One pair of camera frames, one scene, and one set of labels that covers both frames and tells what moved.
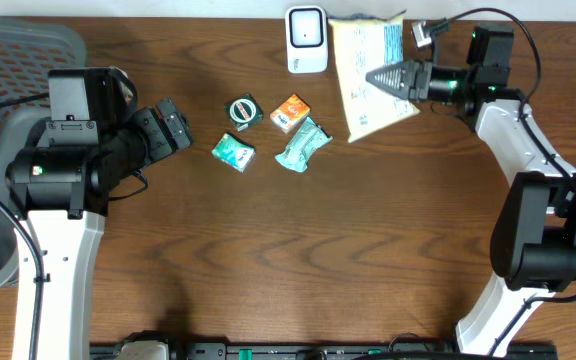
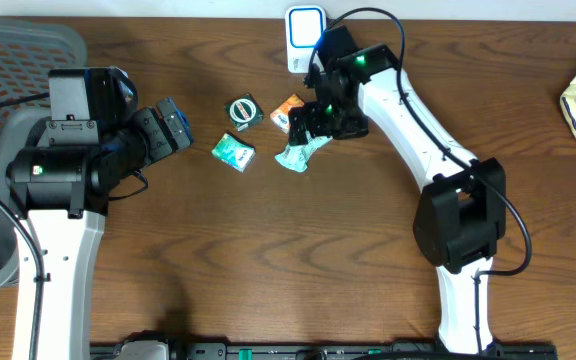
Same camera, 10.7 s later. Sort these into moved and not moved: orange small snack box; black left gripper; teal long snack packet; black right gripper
Moved: black right gripper
Not moved: black left gripper; teal long snack packet; orange small snack box
